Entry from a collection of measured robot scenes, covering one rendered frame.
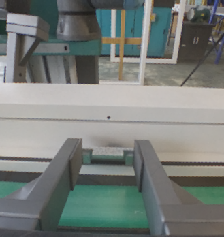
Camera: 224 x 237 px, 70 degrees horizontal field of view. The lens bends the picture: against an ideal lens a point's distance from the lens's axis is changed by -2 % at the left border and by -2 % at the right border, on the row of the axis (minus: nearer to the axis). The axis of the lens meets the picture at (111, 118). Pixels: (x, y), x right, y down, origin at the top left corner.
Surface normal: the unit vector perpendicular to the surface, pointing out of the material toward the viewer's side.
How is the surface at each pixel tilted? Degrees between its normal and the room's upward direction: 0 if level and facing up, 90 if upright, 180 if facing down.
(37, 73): 90
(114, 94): 0
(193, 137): 90
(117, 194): 0
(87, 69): 90
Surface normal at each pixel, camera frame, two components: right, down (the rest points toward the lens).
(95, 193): 0.02, -0.81
